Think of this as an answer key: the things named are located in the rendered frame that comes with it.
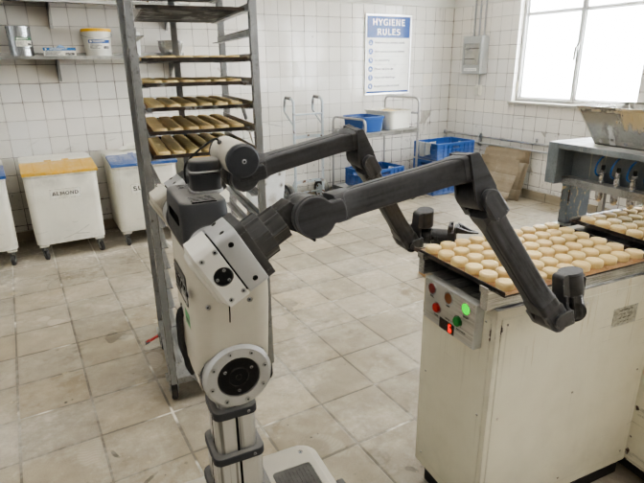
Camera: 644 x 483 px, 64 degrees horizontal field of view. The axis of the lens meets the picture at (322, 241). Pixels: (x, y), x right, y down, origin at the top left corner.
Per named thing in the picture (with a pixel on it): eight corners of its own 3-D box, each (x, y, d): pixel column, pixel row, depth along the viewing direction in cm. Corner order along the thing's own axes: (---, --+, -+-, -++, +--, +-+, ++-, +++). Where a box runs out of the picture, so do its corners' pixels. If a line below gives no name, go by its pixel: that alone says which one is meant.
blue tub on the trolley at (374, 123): (362, 127, 574) (362, 113, 568) (385, 131, 542) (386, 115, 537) (340, 129, 558) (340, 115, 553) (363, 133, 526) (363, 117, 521)
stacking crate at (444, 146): (448, 152, 646) (449, 136, 639) (473, 156, 614) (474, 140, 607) (412, 157, 616) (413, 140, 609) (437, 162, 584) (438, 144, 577)
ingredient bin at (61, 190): (38, 264, 410) (19, 168, 385) (34, 241, 462) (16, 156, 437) (110, 251, 436) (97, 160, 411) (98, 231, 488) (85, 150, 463)
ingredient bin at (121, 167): (123, 248, 441) (110, 159, 416) (111, 229, 493) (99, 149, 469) (186, 238, 466) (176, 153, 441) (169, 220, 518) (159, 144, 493)
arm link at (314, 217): (466, 143, 113) (496, 143, 104) (474, 202, 117) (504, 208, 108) (275, 196, 100) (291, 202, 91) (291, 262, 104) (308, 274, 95)
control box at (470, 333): (431, 312, 168) (434, 273, 164) (481, 348, 147) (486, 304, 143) (423, 315, 167) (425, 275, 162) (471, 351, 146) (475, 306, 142)
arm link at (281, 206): (262, 212, 98) (269, 216, 93) (304, 180, 100) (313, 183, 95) (288, 249, 101) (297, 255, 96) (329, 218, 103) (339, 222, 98)
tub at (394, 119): (384, 125, 600) (385, 106, 594) (413, 127, 567) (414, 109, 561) (362, 127, 579) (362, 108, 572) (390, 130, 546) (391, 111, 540)
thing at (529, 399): (549, 422, 222) (581, 223, 193) (622, 476, 193) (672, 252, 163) (412, 474, 195) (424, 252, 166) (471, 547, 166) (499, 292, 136)
